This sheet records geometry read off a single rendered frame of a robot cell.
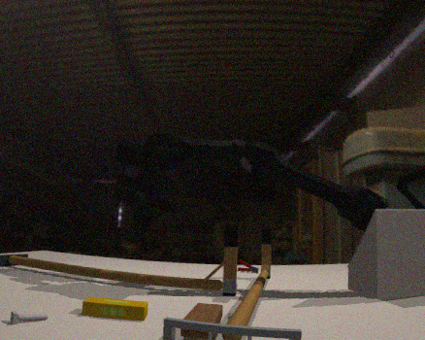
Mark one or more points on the brown rectangular block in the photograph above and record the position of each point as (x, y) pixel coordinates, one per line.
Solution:
(202, 312)

